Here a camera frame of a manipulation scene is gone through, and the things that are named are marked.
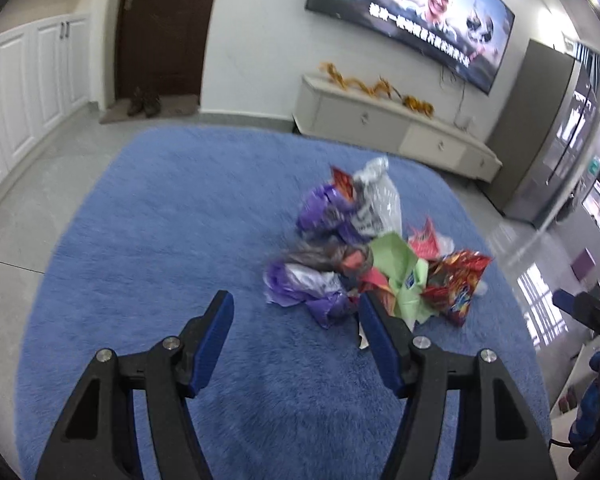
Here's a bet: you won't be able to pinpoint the pink red wrapper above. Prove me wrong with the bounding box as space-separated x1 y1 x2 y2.
407 218 455 261

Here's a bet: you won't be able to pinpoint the pair of brown shoes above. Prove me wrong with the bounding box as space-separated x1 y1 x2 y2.
126 88 162 118

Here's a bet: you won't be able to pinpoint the red colourful snack bag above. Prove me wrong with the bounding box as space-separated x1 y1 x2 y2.
420 250 492 327

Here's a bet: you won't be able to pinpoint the purple stool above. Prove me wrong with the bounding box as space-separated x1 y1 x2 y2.
570 248 596 281

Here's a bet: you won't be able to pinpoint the purple silver wrapper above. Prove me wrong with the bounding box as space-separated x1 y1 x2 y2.
263 261 356 328

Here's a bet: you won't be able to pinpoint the purple crumpled wrapper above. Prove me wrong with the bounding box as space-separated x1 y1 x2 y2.
296 184 361 244

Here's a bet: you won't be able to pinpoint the brown door mat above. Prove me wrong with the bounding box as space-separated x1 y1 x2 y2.
99 94 199 125

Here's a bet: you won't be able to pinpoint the blue shaggy rug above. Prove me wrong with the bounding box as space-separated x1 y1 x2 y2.
14 124 554 480

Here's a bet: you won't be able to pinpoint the green paper wrapper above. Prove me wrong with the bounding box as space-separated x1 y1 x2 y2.
370 232 437 330

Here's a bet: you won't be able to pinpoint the white TV cabinet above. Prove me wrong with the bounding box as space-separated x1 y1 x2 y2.
294 75 502 183

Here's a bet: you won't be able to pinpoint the white printed plastic bag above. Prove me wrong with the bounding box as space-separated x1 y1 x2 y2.
351 157 402 238

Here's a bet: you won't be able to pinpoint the dark brown door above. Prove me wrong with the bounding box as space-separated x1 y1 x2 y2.
114 0 214 98

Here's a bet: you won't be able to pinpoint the white wall cabinets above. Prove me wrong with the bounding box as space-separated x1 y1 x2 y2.
0 14 91 188

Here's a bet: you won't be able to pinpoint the golden dragon ornament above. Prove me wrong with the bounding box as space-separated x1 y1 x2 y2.
318 62 434 118

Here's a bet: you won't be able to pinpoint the wall-mounted television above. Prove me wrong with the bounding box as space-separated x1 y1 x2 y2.
306 0 515 94

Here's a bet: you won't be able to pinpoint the grey refrigerator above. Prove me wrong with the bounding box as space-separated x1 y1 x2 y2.
482 40 597 229

